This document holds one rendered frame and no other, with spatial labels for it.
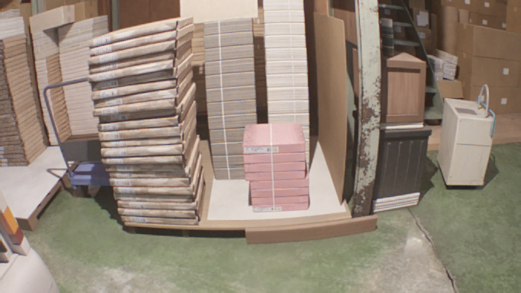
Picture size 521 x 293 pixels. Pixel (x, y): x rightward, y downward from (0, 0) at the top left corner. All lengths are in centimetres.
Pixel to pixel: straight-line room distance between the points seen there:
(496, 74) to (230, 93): 305
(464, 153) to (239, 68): 149
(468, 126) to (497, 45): 198
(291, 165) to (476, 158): 126
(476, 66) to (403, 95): 214
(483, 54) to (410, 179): 221
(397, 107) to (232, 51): 91
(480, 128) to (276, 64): 135
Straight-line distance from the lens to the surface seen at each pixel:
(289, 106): 202
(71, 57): 338
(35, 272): 115
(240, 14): 192
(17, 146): 321
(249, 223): 180
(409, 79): 178
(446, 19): 428
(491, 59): 395
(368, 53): 158
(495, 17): 587
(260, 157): 172
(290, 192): 182
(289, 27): 193
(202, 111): 328
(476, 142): 224
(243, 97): 199
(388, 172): 191
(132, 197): 184
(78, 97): 342
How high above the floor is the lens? 116
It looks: 24 degrees down
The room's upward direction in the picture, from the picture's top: 3 degrees counter-clockwise
